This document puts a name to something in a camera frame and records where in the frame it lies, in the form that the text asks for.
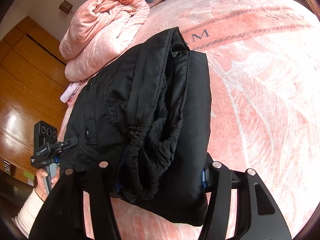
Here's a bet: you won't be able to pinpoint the pink floral bed blanket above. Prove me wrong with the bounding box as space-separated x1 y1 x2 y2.
57 0 320 240

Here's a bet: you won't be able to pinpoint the black pants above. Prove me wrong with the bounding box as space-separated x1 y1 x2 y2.
60 28 211 226

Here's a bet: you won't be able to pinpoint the wooden wardrobe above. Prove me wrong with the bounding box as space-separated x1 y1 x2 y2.
1 16 68 185

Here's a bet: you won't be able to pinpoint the brown wall ornament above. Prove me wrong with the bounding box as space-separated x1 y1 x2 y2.
59 0 73 15

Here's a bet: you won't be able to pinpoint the folded pink quilt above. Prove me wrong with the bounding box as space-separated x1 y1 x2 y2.
59 0 150 82

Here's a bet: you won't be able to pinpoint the left forearm white sleeve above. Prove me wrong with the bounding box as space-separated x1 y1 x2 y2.
11 188 44 239

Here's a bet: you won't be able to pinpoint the person's left hand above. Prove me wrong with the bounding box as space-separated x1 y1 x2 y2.
35 167 60 201

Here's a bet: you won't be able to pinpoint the pink knitted cloth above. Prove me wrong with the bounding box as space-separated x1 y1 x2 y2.
60 81 83 103

